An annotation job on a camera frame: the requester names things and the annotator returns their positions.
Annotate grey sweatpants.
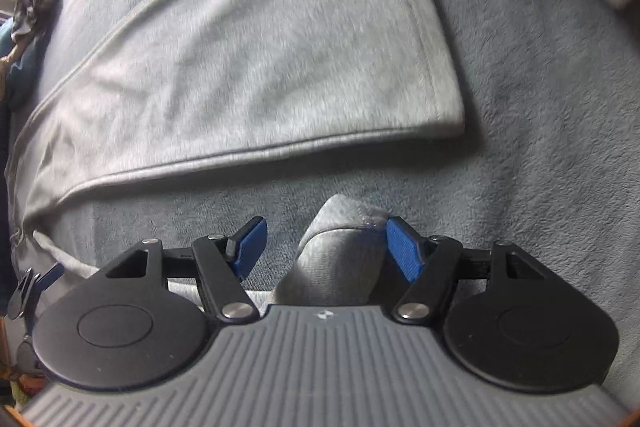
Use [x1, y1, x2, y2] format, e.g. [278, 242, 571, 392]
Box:
[6, 0, 464, 287]

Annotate blue pillow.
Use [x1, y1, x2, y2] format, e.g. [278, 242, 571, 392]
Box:
[4, 31, 50, 113]

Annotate dark patterned garment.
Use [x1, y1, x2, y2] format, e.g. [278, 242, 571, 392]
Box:
[11, 0, 60, 44]

